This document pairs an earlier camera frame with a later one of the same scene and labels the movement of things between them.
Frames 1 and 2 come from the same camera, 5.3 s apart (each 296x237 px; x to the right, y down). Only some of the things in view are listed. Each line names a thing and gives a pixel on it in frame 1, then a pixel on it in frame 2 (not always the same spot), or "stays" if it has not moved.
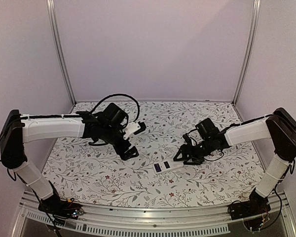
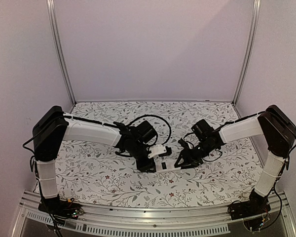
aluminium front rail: x=279 y=214 stays
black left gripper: x=128 y=154 to x=145 y=167
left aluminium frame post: x=54 y=29 stays
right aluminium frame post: x=250 y=50 stays
